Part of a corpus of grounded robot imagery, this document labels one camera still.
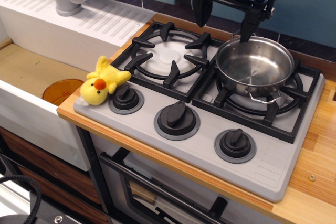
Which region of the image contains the stainless steel pan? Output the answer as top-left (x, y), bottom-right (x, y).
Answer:
top-left (215, 36), bottom-right (295, 105)

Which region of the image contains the grey toy stove top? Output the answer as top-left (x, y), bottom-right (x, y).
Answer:
top-left (73, 22), bottom-right (325, 201)

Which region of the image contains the black middle stove knob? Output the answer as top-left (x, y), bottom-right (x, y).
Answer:
top-left (154, 101), bottom-right (201, 141)

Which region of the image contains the black stove knob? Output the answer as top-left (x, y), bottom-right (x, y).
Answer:
top-left (154, 101), bottom-right (201, 141)
top-left (214, 129), bottom-right (257, 164)
top-left (108, 84), bottom-right (144, 115)

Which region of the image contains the black left stove knob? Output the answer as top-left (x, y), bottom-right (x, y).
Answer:
top-left (108, 84), bottom-right (144, 115)

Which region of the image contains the black right stove knob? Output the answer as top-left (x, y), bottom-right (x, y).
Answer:
top-left (214, 129), bottom-right (257, 164)

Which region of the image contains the black left burner grate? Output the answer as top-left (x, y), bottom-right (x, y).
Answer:
top-left (112, 22), bottom-right (222, 103)

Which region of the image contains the black burner grate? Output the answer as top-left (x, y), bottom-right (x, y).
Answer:
top-left (192, 59), bottom-right (322, 143)
top-left (112, 22), bottom-right (222, 103)

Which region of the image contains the white left burner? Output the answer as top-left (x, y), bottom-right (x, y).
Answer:
top-left (141, 41), bottom-right (201, 76)

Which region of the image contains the black right burner grate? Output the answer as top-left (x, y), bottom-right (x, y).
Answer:
top-left (192, 59), bottom-right (322, 143)

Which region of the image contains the yellow stuffed duck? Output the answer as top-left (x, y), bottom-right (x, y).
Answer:
top-left (80, 56), bottom-right (131, 105)

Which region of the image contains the orange plastic plate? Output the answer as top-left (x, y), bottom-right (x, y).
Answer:
top-left (42, 79), bottom-right (83, 106)

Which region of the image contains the white toy sink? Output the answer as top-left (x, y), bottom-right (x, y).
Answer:
top-left (1, 0), bottom-right (154, 171)

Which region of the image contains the wooden drawer front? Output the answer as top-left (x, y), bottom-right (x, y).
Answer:
top-left (1, 128), bottom-right (110, 223)

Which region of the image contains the oven door with handle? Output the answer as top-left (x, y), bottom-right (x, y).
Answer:
top-left (98, 147), bottom-right (237, 224)

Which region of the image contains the black braided cable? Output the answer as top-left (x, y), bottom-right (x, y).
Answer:
top-left (0, 175), bottom-right (43, 224)

